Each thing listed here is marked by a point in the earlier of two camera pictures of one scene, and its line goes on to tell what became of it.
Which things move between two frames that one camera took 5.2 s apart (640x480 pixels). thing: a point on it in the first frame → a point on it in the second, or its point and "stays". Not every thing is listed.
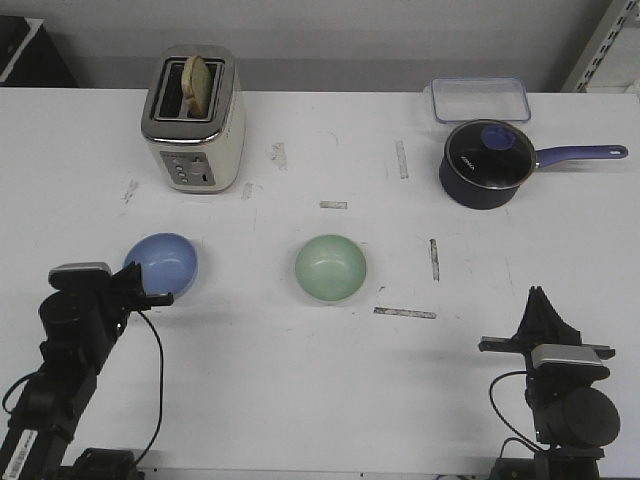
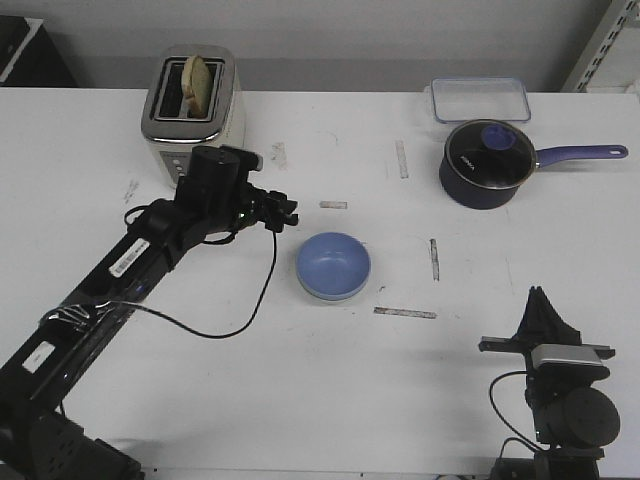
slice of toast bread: x=197 y=85 stays
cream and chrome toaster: x=194 y=116 stays
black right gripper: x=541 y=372 stays
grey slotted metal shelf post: x=608 y=28 stays
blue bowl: x=168 y=263 → x=333 y=266
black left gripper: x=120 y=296 → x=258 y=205
